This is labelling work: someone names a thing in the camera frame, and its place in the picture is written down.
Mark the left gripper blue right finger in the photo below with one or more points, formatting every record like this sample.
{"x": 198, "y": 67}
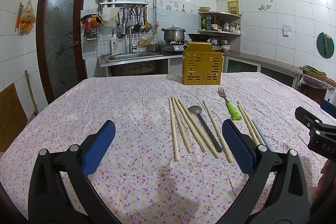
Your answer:
{"x": 241, "y": 146}

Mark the white soap bottle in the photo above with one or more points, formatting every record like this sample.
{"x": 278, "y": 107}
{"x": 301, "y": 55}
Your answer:
{"x": 113, "y": 45}

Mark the green handled fork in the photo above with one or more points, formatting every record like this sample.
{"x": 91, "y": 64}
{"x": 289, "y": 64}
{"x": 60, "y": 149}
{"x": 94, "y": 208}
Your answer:
{"x": 233, "y": 112}

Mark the corner shelf with bottles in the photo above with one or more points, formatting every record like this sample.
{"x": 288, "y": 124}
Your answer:
{"x": 219, "y": 23}

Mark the wooden board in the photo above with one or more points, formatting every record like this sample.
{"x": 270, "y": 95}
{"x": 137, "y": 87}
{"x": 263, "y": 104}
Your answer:
{"x": 12, "y": 117}

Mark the grey metal spoon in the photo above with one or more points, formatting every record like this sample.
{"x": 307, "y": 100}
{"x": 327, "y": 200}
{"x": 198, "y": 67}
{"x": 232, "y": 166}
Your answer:
{"x": 197, "y": 110}

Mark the yellow perforated utensil holder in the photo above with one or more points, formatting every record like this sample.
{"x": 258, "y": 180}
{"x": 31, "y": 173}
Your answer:
{"x": 201, "y": 65}

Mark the black wok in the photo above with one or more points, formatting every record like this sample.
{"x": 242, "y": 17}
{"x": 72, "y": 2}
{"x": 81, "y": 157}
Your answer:
{"x": 202, "y": 37}

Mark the green round cutting board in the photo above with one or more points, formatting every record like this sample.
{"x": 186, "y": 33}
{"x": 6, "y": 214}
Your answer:
{"x": 325, "y": 45}

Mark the steel faucet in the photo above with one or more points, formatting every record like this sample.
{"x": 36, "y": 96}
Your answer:
{"x": 128, "y": 25}

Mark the wall utensil rack shelf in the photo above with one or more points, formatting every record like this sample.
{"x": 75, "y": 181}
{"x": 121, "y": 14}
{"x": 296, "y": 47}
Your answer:
{"x": 122, "y": 3}

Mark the gas stove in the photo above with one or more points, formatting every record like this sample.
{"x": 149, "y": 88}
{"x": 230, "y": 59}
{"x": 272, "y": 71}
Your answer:
{"x": 173, "y": 46}

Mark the person right hand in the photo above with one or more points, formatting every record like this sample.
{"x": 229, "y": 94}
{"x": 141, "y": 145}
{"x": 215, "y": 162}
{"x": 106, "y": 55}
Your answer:
{"x": 326, "y": 183}

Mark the steel kitchen sink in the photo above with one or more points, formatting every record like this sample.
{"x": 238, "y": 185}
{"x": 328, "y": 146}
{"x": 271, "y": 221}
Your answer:
{"x": 142, "y": 63}

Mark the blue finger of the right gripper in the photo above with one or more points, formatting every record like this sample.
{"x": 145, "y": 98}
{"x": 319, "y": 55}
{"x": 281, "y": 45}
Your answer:
{"x": 328, "y": 107}
{"x": 305, "y": 117}

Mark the dark red framed glass door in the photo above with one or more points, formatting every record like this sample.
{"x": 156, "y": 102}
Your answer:
{"x": 59, "y": 52}

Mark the stacked bowls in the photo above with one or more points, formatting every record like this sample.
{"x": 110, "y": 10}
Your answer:
{"x": 220, "y": 45}

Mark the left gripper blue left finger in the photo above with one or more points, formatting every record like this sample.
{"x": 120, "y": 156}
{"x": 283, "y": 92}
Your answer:
{"x": 95, "y": 146}

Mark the lower kitchen cabinets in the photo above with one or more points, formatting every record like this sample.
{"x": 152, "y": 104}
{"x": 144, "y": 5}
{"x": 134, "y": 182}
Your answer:
{"x": 236, "y": 63}

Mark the hanging orange plastic bag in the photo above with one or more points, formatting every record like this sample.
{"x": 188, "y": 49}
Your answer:
{"x": 25, "y": 18}

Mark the steel cooking pot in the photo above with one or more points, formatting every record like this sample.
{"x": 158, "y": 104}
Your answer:
{"x": 173, "y": 34}

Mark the yellow wall poster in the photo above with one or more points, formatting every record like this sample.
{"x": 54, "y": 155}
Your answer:
{"x": 233, "y": 7}

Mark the floral pink tablecloth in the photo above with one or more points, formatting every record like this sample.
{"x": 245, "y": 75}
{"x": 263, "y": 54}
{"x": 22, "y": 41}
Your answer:
{"x": 138, "y": 178}

